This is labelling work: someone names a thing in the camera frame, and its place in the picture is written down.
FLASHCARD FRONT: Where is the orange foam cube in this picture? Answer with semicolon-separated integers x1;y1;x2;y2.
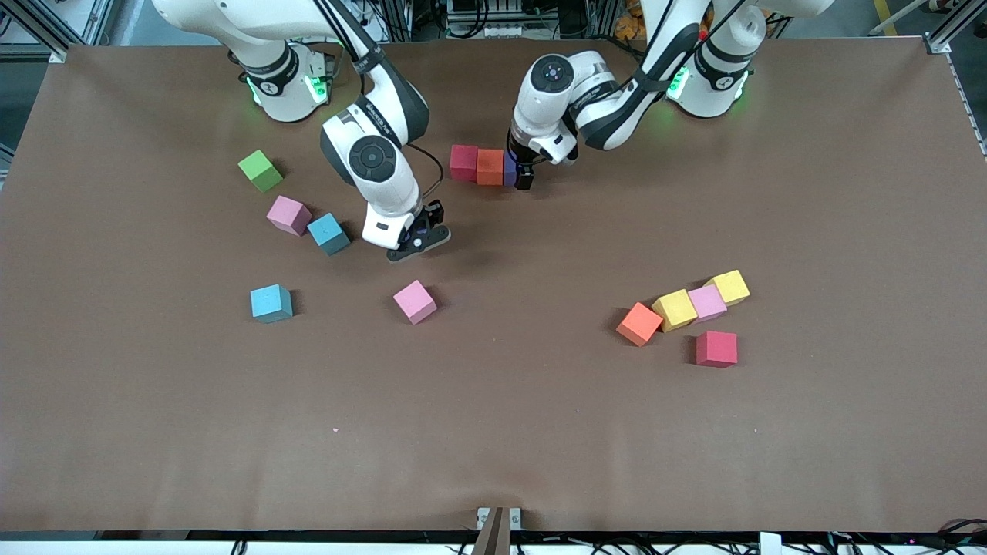
615;301;664;347
476;148;506;187

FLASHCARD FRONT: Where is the pink foam cube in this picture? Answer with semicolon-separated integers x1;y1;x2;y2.
392;279;438;325
266;195;313;237
687;284;728;322

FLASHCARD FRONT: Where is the red foam cube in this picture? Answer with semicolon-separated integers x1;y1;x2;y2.
450;144;480;183
696;331;739;368

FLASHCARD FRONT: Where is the cyan foam cube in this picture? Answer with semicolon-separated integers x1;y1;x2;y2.
250;284;295;324
307;212;352;256

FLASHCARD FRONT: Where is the green foam cube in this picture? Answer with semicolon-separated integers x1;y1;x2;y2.
237;149;285;193

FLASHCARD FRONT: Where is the yellow foam cube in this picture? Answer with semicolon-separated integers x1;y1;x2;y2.
709;269;751;306
652;288;699;333

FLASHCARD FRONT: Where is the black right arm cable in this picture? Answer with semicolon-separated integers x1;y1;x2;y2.
308;0;446;205

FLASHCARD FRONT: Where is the silver metal bracket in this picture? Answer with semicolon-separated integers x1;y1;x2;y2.
477;506;522;531

